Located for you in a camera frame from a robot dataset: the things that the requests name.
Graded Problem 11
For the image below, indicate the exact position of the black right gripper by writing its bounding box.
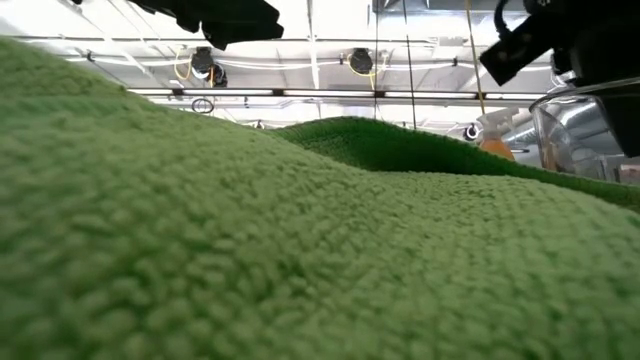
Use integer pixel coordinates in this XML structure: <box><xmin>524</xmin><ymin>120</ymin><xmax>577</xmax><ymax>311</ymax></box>
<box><xmin>522</xmin><ymin>0</ymin><xmax>640</xmax><ymax>156</ymax></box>

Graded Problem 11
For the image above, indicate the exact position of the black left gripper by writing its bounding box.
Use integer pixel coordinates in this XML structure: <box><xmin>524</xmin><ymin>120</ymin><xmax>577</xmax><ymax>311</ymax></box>
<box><xmin>127</xmin><ymin>0</ymin><xmax>285</xmax><ymax>51</ymax></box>

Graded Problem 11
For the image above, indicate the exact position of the green microfiber towel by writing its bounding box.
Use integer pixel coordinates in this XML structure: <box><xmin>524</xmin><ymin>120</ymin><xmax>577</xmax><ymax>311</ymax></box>
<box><xmin>0</xmin><ymin>37</ymin><xmax>640</xmax><ymax>360</ymax></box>

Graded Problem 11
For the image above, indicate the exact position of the orange spray bottle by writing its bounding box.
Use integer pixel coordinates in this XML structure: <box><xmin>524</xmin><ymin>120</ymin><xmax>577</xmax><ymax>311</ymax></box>
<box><xmin>475</xmin><ymin>107</ymin><xmax>516</xmax><ymax>161</ymax></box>

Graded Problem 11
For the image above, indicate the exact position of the long ceiling light bar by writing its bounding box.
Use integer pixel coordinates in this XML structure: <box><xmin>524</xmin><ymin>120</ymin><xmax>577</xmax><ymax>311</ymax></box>
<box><xmin>127</xmin><ymin>87</ymin><xmax>549</xmax><ymax>103</ymax></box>

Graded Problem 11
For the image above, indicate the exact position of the black ceiling cable reel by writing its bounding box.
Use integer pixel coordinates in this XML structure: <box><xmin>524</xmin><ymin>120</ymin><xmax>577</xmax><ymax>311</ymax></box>
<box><xmin>189</xmin><ymin>46</ymin><xmax>229</xmax><ymax>89</ymax></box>
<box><xmin>348</xmin><ymin>47</ymin><xmax>375</xmax><ymax>77</ymax></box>

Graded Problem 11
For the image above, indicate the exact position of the silver ventilation duct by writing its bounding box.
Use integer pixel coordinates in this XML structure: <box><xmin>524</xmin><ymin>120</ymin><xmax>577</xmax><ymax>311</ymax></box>
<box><xmin>502</xmin><ymin>107</ymin><xmax>556</xmax><ymax>151</ymax></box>

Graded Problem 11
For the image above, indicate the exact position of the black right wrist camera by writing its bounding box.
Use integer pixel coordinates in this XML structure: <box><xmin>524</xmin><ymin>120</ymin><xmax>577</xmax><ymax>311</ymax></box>
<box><xmin>479</xmin><ymin>14</ymin><xmax>554</xmax><ymax>86</ymax></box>

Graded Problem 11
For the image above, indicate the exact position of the yellow hanging cable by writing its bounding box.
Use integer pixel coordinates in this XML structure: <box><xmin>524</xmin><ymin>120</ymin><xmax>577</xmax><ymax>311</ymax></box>
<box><xmin>463</xmin><ymin>0</ymin><xmax>487</xmax><ymax>116</ymax></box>

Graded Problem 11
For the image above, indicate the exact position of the black hanging cable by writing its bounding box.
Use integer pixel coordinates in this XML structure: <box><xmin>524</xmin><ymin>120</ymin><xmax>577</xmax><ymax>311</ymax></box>
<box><xmin>401</xmin><ymin>0</ymin><xmax>417</xmax><ymax>131</ymax></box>

